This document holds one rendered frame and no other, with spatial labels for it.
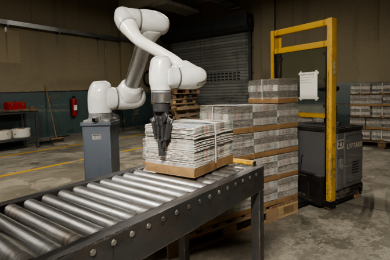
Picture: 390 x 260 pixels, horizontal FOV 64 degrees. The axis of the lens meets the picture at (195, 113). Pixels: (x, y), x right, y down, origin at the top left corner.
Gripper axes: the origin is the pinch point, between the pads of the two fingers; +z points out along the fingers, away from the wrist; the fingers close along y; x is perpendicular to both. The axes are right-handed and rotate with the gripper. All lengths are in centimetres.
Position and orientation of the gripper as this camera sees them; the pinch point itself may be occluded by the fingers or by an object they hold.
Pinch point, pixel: (162, 148)
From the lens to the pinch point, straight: 143.2
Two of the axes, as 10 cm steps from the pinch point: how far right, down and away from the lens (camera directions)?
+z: 0.1, 10.0, 0.6
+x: -6.1, 0.5, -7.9
